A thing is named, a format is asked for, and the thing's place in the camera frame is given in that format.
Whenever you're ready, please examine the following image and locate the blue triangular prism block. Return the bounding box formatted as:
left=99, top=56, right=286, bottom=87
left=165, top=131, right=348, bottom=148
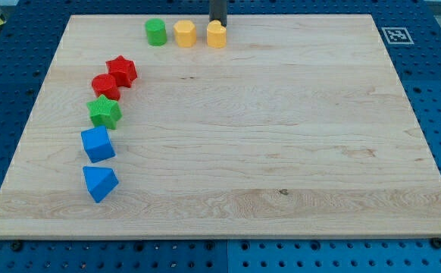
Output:
left=83, top=166, right=119, bottom=203

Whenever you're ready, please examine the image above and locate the yellow heart block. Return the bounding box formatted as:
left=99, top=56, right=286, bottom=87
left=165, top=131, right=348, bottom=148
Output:
left=206, top=20, right=227, bottom=49

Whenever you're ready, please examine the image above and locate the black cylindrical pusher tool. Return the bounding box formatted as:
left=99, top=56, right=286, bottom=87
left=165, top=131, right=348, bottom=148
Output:
left=209, top=0, right=227, bottom=27

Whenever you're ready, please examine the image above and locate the green star block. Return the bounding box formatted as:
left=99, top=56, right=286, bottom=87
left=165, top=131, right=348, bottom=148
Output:
left=86, top=95, right=122, bottom=130

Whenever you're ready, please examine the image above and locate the red star block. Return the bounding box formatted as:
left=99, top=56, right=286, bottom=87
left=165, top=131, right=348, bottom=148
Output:
left=105, top=55, right=138, bottom=88

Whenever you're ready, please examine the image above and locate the yellow hexagon block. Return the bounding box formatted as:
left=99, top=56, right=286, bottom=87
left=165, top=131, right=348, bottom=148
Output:
left=174, top=20, right=197, bottom=48

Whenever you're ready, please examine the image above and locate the green cylinder block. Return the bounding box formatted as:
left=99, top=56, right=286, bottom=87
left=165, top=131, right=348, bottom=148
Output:
left=145, top=18, right=167, bottom=46

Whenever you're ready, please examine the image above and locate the wooden board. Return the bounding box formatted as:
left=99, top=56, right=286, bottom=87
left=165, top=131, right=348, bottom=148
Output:
left=0, top=14, right=441, bottom=240

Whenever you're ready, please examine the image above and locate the white fiducial marker tag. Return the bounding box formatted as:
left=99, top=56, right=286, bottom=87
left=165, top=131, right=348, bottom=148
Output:
left=382, top=27, right=414, bottom=45

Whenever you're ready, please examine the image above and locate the red cylinder block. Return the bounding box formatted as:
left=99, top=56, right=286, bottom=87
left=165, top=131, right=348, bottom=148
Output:
left=91, top=74, right=120, bottom=101

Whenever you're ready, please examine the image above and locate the blue cube block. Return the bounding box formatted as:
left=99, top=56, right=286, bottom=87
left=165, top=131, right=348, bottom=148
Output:
left=80, top=125, right=116, bottom=163

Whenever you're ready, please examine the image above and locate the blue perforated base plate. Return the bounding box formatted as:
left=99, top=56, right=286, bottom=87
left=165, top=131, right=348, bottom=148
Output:
left=0, top=1, right=441, bottom=272

